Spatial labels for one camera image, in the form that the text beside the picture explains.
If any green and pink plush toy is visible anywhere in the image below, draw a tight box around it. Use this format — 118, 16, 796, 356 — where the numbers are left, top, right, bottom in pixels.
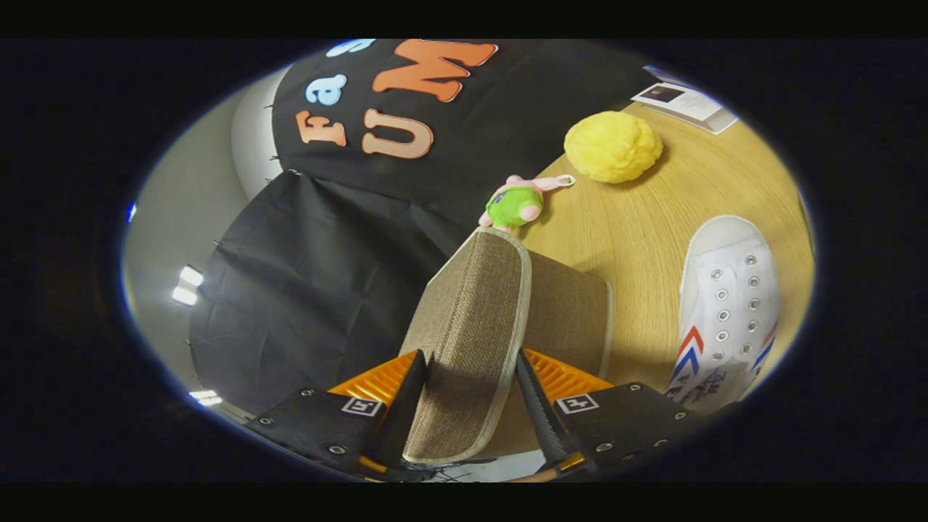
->
478, 174, 577, 234

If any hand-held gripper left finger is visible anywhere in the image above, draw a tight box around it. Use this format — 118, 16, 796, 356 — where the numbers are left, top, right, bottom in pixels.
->
246, 349, 428, 479

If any white book with dark picture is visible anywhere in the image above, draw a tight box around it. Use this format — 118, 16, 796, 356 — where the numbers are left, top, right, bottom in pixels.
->
631, 81, 740, 136

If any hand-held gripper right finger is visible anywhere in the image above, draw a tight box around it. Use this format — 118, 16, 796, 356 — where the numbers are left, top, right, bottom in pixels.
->
515, 348, 708, 479

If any black backdrop cloth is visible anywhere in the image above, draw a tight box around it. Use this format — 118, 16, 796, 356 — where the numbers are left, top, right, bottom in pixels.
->
188, 40, 657, 415

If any large ceiling light panel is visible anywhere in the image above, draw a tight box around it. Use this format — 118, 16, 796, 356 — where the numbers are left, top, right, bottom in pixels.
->
172, 265, 205, 307

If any beige fabric storage box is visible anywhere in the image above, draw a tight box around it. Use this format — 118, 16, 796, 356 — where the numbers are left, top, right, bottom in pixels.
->
401, 226, 616, 465

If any white canvas shoe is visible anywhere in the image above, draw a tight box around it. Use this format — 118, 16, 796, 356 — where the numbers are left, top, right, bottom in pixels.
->
666, 215, 782, 415

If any yellow plush toy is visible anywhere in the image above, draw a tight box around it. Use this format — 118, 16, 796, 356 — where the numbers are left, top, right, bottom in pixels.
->
564, 110, 664, 184

